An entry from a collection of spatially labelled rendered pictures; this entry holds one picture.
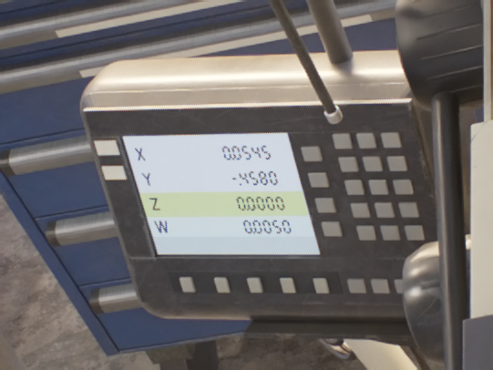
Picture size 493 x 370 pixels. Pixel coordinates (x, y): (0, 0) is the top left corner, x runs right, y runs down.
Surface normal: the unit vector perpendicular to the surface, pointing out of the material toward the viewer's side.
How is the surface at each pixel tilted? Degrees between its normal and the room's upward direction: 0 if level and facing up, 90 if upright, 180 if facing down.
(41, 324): 0
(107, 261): 90
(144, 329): 90
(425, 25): 26
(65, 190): 90
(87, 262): 90
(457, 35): 41
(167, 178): 71
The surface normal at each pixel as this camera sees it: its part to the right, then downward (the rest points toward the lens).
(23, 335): -0.36, -0.65
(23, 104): -0.11, 0.75
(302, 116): -0.40, 0.51
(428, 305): -0.31, -0.02
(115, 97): -0.43, -0.43
